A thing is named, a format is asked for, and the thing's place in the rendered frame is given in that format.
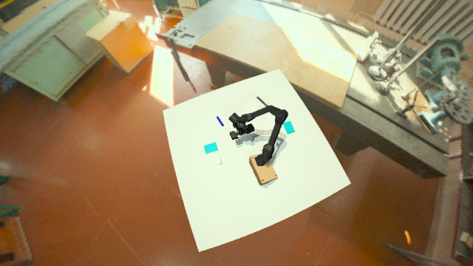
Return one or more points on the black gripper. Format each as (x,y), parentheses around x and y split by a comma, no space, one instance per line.
(249,129)

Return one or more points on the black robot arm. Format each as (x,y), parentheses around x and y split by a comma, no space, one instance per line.
(268,149)

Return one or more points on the teal flat plate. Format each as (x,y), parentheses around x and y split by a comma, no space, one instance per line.
(288,127)

